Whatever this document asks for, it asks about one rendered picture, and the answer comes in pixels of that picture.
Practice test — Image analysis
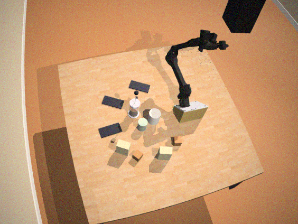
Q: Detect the white cylinder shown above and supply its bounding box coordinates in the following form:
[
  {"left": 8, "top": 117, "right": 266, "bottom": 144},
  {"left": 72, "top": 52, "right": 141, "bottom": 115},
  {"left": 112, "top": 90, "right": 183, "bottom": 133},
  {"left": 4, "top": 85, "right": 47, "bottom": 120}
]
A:
[{"left": 148, "top": 108, "right": 161, "bottom": 125}]

